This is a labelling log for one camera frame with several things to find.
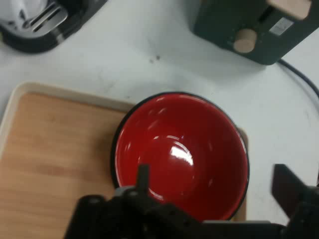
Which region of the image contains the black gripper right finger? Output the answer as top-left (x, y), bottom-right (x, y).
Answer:
top-left (271, 163), bottom-right (319, 239)

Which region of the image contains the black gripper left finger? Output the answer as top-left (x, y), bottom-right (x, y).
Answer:
top-left (63, 164), bottom-right (203, 239)

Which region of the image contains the pale wooden toaster lever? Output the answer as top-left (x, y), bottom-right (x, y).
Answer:
top-left (266, 0), bottom-right (312, 20)

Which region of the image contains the red bowl with black outside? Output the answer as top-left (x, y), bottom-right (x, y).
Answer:
top-left (111, 91), bottom-right (250, 222)

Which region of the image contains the wooden tray with pale rim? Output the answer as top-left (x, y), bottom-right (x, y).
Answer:
top-left (0, 81), bottom-right (250, 239)

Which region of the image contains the round wooden toaster knob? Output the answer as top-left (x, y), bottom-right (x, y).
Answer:
top-left (233, 28), bottom-right (257, 53)

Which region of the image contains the dark green two-slot toaster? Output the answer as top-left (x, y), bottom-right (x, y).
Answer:
top-left (190, 0), bottom-right (319, 66)

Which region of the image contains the black countertop appliance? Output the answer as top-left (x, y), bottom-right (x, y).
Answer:
top-left (0, 0), bottom-right (109, 54)

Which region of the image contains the white and chrome appliance top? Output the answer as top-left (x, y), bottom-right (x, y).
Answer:
top-left (0, 0), bottom-right (68, 33)

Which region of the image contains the black toaster power cable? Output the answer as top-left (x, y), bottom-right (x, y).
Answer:
top-left (276, 58), bottom-right (319, 113)

